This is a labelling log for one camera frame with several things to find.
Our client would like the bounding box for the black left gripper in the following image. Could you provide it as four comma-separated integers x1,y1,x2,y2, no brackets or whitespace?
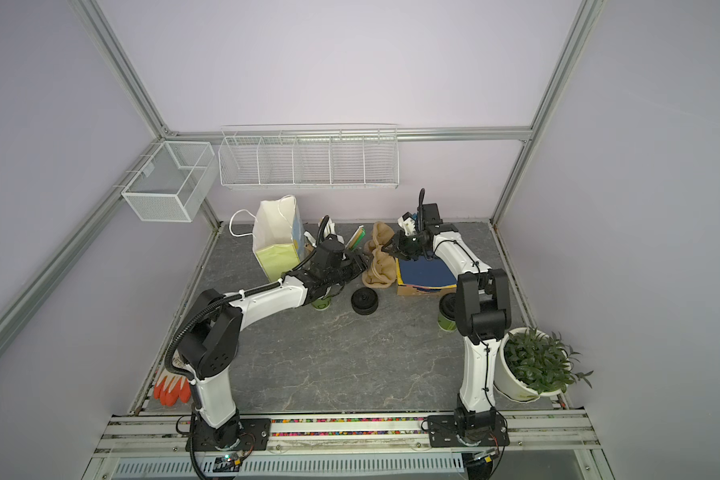
327,248,375,287

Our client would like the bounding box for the brown pulp cup carrier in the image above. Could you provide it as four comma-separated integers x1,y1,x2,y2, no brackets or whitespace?
362,222,397,289

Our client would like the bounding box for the green paper coffee cup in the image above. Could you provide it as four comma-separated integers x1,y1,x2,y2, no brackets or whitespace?
437,293,457,332

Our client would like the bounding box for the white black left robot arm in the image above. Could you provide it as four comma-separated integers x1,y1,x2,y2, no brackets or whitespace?
163,216,368,450

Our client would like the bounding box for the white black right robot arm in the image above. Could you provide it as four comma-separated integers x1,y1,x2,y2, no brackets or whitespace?
382,190,511,449

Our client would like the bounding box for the stack of paper cups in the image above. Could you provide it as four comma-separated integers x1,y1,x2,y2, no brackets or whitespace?
311,298,331,311

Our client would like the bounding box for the green wrapped straw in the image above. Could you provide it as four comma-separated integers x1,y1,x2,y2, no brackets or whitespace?
347,225,366,250

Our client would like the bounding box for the brown cardboard box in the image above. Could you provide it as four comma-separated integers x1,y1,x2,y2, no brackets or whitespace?
396,284,456,296

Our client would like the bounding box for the illustrated paper bag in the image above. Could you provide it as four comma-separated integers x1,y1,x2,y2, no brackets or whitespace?
228,195,305,282

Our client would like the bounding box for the potted green plant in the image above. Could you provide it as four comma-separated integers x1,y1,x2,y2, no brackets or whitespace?
494,327,593,403

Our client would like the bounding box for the small white mesh basket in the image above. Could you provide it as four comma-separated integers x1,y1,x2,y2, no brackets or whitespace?
122,141,219,223

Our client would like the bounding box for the red white glove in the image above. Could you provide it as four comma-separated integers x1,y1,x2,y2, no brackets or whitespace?
153,369,191,406

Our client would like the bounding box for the long white wire shelf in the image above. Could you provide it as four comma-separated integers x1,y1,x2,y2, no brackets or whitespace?
217,123,400,189

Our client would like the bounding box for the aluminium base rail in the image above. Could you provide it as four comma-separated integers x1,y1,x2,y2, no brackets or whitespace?
83,410,614,479

